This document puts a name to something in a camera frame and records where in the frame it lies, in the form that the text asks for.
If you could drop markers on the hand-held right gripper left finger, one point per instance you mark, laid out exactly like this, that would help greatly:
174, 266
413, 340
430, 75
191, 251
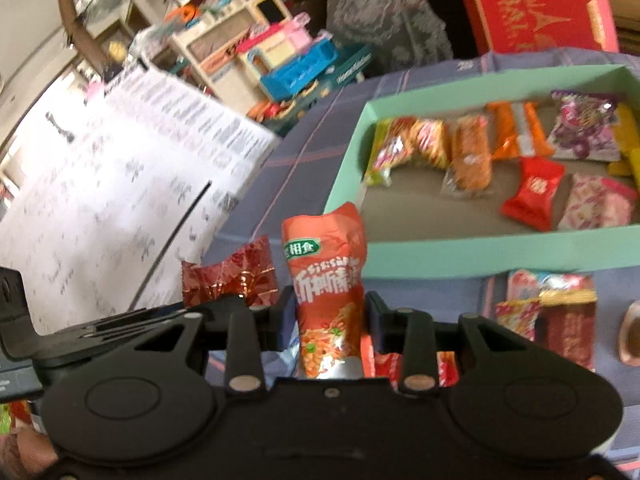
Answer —
286, 320

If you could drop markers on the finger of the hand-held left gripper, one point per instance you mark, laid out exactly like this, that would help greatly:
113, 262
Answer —
100, 331

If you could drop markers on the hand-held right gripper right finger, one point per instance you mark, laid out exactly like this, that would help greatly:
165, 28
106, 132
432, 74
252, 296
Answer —
375, 322

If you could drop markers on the orange spicy snack packet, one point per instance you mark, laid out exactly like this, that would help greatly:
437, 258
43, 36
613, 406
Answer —
327, 280

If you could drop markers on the mint green cardboard box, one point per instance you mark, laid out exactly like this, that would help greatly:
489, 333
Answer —
450, 257

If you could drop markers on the yellow-green snack packet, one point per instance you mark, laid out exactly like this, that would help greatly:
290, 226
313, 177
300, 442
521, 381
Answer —
387, 150

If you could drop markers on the red and yellow snack packet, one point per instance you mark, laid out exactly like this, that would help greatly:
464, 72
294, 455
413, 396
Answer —
432, 142

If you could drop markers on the clear-wrapped orange cake packet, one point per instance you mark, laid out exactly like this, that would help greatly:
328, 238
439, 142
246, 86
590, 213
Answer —
470, 157

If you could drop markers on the red candy packet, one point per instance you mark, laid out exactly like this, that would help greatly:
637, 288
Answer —
534, 195

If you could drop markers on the orange foil snack packet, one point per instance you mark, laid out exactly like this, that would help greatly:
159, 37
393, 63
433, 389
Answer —
517, 130

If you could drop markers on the pink floral white packet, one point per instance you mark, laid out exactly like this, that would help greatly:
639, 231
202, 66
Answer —
597, 205

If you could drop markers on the purple grape gummy packet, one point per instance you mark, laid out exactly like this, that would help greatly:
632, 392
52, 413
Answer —
585, 127

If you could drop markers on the person's left hand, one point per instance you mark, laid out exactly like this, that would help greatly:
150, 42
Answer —
25, 452

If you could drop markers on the dark red foil packet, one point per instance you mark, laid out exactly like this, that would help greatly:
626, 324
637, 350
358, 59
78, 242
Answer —
225, 275

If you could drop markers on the white printed paper board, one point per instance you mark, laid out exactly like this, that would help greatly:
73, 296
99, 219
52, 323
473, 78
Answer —
100, 200

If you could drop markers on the small red and yellow packet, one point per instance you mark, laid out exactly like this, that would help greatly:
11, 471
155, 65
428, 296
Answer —
517, 320

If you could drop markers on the blue plaid blanket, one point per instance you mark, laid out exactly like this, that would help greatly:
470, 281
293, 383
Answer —
310, 170

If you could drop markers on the brown and gold packet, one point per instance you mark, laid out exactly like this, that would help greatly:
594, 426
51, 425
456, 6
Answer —
570, 330

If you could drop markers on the teal toy kitchen box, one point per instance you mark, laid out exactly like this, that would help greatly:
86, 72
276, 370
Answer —
345, 77

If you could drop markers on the blue toy crate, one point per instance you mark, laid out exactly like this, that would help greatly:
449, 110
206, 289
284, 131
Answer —
295, 72

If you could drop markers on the tan rounded object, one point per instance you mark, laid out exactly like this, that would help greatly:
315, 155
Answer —
631, 335

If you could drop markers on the cream toy kitchen set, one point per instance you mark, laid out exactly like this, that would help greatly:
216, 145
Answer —
230, 45

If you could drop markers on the grey patterned cloth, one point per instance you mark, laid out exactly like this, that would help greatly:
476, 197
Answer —
385, 15

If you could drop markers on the red cardboard box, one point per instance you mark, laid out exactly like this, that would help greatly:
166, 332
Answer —
530, 5

